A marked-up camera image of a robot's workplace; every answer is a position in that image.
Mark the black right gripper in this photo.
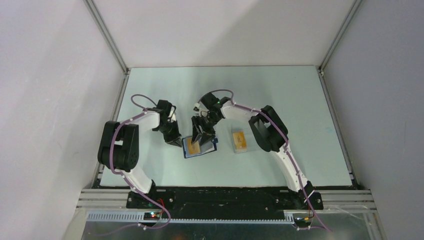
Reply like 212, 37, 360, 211
191, 113, 221, 147

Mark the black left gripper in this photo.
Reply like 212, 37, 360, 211
155, 120, 184, 148

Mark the blue card holder wallet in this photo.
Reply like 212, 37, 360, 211
182, 136, 218, 159

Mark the orange credit card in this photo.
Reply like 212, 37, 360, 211
185, 137, 201, 157

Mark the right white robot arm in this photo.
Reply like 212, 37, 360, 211
191, 91, 315, 209

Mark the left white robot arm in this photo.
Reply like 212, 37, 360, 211
97, 100, 183, 208

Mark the orange card stack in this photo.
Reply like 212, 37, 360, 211
232, 131, 247, 151

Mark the clear plastic card tray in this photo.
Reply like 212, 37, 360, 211
230, 125, 262, 154

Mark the left controller board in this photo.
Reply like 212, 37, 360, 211
143, 211, 162, 221

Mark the controller board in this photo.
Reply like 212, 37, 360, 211
143, 211, 162, 221
294, 216, 314, 223

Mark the right controller board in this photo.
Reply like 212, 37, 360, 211
294, 216, 314, 223

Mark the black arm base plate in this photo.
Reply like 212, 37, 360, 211
126, 186, 310, 220

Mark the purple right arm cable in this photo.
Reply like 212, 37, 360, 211
198, 89, 332, 233

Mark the grey cable duct strip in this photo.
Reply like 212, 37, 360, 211
86, 210, 295, 225

